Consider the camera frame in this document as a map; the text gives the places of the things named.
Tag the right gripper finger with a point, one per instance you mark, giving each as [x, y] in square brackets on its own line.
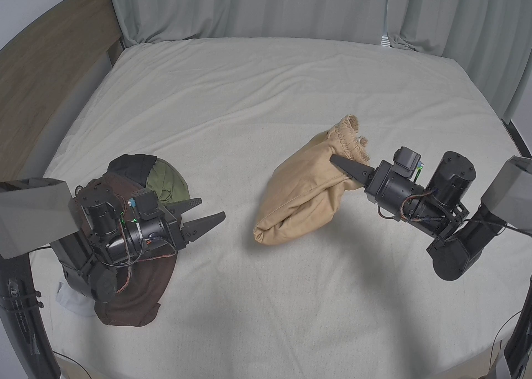
[355, 171]

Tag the brown garment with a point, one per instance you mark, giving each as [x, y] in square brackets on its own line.
[141, 286]

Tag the bed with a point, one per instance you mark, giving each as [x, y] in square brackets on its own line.
[291, 90]

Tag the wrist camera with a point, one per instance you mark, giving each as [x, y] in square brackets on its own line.
[145, 202]
[407, 161]

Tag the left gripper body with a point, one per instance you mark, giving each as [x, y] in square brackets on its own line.
[153, 238]

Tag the green garment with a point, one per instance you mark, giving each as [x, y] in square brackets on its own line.
[166, 180]

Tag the black garment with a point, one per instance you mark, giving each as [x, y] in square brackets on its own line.
[129, 167]

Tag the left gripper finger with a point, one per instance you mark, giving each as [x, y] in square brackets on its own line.
[185, 206]
[197, 230]

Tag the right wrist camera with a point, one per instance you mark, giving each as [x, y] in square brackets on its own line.
[407, 161]

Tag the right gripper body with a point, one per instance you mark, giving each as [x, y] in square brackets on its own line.
[395, 194]

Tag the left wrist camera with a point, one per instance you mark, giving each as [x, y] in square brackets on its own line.
[145, 202]

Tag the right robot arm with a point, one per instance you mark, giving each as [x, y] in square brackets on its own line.
[453, 178]

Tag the beige shorts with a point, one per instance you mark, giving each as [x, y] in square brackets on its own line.
[299, 190]

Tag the white garment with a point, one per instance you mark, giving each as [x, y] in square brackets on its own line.
[75, 304]

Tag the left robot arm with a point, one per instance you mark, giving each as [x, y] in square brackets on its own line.
[33, 215]

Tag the window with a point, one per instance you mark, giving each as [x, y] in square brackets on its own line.
[385, 40]

